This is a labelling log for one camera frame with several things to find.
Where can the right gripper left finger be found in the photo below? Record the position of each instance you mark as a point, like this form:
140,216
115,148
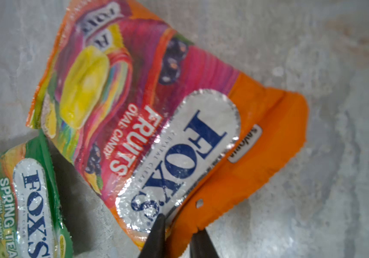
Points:
155,244

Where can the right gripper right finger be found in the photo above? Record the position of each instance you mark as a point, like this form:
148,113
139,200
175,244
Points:
201,246

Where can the orange Fox's fruits candy bag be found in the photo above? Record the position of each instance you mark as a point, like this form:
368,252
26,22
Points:
157,125

